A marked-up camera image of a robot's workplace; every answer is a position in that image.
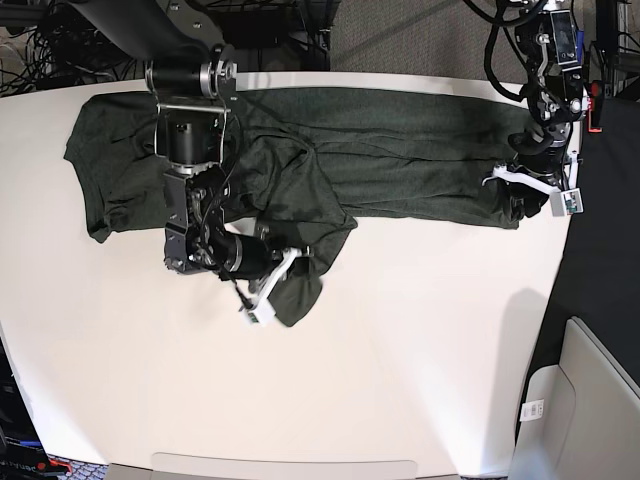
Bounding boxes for right gripper body, white mount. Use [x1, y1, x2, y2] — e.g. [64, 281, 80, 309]
[219, 233, 311, 325]

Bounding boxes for left gripper body, white mount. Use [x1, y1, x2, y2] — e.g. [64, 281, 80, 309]
[482, 127, 584, 217]

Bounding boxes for green long-sleeve T-shirt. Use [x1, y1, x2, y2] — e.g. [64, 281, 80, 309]
[64, 88, 529, 327]

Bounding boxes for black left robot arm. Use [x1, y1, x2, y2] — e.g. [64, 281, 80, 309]
[465, 1, 589, 217]

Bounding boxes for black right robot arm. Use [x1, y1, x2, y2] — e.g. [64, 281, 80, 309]
[72, 1, 307, 325]

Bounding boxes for red clamp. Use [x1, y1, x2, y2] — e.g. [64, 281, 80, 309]
[587, 80, 605, 134]

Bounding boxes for beige plastic bin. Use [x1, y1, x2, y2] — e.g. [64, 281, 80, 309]
[508, 317, 639, 479]

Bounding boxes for tangle of black cables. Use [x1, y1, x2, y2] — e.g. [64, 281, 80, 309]
[0, 0, 131, 99]

